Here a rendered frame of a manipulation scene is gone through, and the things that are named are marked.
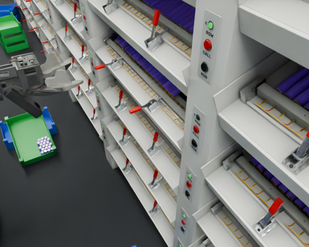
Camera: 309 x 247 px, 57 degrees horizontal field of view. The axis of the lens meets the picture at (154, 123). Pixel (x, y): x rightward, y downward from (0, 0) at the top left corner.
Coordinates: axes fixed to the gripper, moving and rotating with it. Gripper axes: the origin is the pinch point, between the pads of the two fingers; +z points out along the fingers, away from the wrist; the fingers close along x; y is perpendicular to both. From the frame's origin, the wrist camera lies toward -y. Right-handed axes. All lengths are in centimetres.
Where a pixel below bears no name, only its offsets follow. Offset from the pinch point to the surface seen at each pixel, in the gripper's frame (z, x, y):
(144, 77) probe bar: 21.1, -1.8, -5.9
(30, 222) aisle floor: -28, 20, -85
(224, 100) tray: 16.6, -39.8, 12.0
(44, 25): 20, 153, -47
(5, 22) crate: -2, 229, -68
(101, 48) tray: 18.9, 29.6, -9.6
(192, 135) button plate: 15.8, -33.8, -1.7
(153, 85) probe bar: 21.3, -6.9, -5.8
